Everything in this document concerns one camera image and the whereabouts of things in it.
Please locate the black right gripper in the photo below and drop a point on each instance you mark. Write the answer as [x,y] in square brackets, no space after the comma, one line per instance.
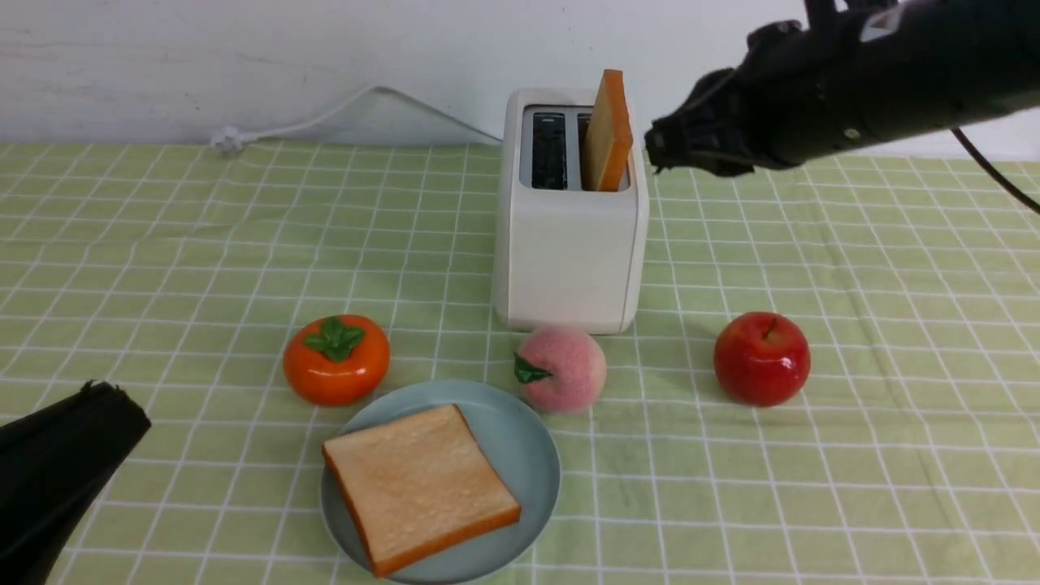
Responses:
[715,130]

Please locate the toast slice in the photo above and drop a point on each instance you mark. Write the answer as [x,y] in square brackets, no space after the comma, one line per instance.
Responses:
[417,486]
[608,139]

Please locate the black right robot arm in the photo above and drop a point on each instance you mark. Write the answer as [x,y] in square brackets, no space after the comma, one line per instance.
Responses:
[853,79]

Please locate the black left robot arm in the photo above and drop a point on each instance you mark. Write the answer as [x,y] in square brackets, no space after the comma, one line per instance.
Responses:
[54,464]

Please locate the white two-slot toaster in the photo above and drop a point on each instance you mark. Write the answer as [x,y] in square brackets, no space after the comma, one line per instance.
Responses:
[569,257]

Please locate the red apple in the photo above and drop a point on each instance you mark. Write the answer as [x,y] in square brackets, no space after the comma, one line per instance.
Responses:
[761,359]

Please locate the pink peach with leaf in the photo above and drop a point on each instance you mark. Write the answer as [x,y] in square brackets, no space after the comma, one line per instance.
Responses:
[560,370]

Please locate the orange persimmon with green leaf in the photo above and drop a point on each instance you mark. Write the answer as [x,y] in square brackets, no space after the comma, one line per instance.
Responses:
[337,360]

